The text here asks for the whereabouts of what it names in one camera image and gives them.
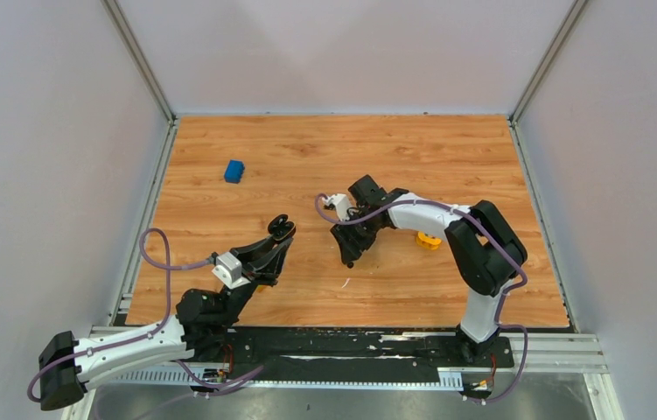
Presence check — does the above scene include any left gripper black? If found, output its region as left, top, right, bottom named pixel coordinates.
left=217, top=230, right=294, bottom=326

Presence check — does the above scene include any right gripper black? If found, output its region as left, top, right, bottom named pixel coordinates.
left=331, top=209, right=383, bottom=263

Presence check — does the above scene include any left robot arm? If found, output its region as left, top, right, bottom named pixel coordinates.
left=26, top=227, right=294, bottom=411

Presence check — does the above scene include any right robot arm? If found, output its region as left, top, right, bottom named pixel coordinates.
left=314, top=175, right=528, bottom=366

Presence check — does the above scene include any blue toy block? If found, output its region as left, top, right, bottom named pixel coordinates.
left=223, top=159, right=245, bottom=184

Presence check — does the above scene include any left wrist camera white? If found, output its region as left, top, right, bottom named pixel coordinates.
left=212, top=252, right=250, bottom=290

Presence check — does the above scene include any yellow orange toy ring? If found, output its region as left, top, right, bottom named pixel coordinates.
left=415, top=231, right=443, bottom=251

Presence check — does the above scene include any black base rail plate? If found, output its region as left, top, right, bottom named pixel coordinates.
left=184, top=326, right=515, bottom=384

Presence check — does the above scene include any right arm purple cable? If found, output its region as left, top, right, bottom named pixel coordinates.
left=313, top=193, right=531, bottom=406

